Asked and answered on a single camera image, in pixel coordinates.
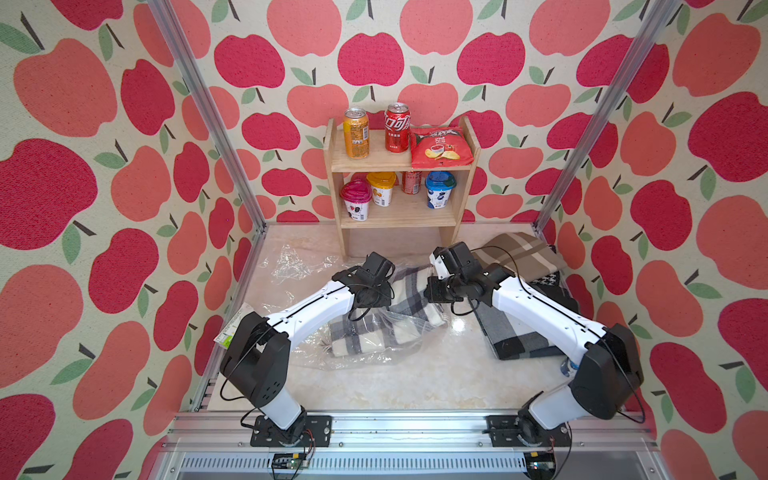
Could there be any clear plastic vacuum bag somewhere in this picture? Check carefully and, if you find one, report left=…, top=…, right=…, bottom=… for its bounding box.
left=215, top=253, right=449, bottom=374

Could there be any white grey plaid scarf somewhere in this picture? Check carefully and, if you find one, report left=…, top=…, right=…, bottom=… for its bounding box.
left=322, top=266, right=447, bottom=360

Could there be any brown beige plaid scarf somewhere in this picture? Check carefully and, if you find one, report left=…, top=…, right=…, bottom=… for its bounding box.
left=473, top=233, right=566, bottom=282

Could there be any black grey striped scarf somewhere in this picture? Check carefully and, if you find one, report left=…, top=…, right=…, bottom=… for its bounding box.
left=474, top=303, right=564, bottom=361

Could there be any black white houndstooth scarf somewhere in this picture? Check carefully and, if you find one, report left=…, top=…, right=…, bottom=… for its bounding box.
left=530, top=271, right=561, bottom=287

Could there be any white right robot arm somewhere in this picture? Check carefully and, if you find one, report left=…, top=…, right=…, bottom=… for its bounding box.
left=425, top=242, right=644, bottom=444

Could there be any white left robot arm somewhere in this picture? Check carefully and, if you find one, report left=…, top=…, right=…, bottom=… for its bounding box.
left=220, top=253, right=395, bottom=436

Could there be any red chips bag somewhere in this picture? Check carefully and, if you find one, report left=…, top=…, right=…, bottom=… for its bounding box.
left=410, top=126, right=474, bottom=170

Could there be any wooden two-tier shelf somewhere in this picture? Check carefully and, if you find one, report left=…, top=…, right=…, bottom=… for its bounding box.
left=323, top=119, right=476, bottom=258

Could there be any pink lid cup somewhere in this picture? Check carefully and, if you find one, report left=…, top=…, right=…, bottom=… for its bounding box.
left=340, top=179, right=373, bottom=222

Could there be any yellow lid cup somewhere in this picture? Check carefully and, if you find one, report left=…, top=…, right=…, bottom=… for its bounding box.
left=366, top=172, right=397, bottom=207

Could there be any blue lid cup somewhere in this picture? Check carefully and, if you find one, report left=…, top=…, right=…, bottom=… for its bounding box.
left=425, top=171, right=456, bottom=209

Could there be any small red can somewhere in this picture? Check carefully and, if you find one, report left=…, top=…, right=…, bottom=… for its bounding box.
left=401, top=171, right=421, bottom=195

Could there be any blue round object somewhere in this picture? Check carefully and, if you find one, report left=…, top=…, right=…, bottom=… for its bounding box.
left=560, top=358, right=578, bottom=378

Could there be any orange drink can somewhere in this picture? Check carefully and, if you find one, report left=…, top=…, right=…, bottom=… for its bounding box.
left=343, top=107, right=370, bottom=160

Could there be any red cola can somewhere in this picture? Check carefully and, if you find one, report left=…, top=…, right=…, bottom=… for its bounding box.
left=385, top=102, right=411, bottom=153

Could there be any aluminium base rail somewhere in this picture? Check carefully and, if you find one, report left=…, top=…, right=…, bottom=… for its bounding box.
left=148, top=410, right=672, bottom=479

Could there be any aluminium frame post left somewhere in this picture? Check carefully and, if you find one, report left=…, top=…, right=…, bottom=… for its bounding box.
left=148, top=0, right=267, bottom=235

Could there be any aluminium frame post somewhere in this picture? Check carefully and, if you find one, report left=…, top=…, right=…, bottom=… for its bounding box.
left=148, top=0, right=267, bottom=235
left=532, top=0, right=682, bottom=239

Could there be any aluminium frame post right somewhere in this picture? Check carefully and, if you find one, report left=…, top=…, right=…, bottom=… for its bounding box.
left=532, top=0, right=682, bottom=239

